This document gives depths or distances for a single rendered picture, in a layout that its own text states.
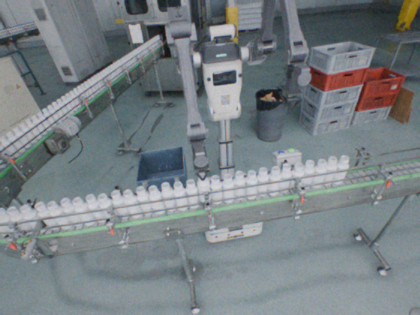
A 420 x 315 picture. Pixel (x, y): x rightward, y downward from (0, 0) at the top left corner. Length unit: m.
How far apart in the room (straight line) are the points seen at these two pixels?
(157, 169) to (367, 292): 1.84
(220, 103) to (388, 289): 1.86
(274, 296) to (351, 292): 0.57
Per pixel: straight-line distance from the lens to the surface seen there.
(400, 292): 2.38
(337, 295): 2.17
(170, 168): 1.80
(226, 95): 1.49
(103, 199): 1.16
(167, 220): 1.19
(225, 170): 1.87
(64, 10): 7.00
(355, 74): 3.48
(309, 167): 1.21
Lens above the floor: 1.92
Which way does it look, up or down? 39 degrees down
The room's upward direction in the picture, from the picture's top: 6 degrees counter-clockwise
